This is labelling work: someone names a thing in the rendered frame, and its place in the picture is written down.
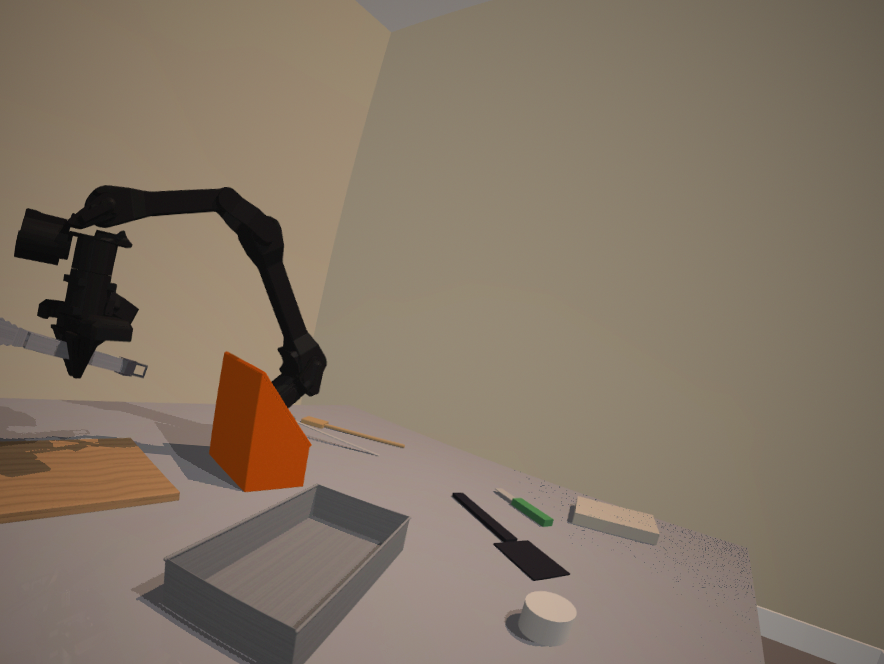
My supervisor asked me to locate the grey cylinder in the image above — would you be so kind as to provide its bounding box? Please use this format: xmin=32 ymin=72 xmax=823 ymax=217
xmin=518 ymin=591 xmax=577 ymax=647

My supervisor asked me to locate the black spatula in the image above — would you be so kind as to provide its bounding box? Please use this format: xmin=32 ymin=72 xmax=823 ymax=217
xmin=452 ymin=493 xmax=570 ymax=581

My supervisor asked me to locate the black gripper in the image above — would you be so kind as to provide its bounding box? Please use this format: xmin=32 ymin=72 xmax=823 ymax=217
xmin=37 ymin=268 xmax=133 ymax=379

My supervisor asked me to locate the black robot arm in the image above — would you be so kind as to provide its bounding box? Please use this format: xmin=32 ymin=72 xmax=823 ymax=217
xmin=14 ymin=185 xmax=327 ymax=409

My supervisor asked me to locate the orange flat spatula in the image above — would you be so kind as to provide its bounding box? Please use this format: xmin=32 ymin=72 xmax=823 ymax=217
xmin=301 ymin=416 xmax=405 ymax=448

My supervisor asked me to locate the grey rectangular roasting tin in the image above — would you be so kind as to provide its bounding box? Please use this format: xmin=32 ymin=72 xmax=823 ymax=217
xmin=162 ymin=484 xmax=411 ymax=664

